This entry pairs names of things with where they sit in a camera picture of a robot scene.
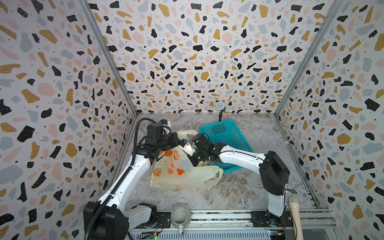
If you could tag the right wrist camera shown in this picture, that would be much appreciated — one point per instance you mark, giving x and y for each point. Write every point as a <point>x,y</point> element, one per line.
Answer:
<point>188,148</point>

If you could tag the beige wooden post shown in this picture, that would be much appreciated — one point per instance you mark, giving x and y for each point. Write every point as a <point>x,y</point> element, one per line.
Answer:
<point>295,212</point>

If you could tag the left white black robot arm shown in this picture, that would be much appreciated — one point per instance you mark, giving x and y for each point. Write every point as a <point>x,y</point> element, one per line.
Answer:
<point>104,219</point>

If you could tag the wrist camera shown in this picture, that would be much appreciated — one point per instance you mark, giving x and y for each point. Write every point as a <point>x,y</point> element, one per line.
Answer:
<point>165,122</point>
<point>188,148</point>

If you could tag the cream plastic bag orange print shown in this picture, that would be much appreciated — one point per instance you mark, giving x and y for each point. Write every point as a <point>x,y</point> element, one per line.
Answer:
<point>173,170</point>

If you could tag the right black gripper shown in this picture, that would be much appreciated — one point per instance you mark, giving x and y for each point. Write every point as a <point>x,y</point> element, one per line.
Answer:
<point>199,143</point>

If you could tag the teal plastic basket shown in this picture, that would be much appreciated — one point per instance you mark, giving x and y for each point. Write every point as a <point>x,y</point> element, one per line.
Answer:
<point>228,135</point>

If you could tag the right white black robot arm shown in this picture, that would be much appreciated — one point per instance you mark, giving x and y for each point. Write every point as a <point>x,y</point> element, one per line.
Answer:
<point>272,170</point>

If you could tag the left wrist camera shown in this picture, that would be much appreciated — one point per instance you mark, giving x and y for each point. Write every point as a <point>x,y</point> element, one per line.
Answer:
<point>165,122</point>

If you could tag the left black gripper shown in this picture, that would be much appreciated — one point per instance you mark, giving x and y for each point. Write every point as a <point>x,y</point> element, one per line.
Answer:
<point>175,142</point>

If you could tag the small round mirror on stand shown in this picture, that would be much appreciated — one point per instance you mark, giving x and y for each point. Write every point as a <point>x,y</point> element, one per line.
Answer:
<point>222,108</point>

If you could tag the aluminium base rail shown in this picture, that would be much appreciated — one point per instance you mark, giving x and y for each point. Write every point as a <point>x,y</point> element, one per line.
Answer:
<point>238,225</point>

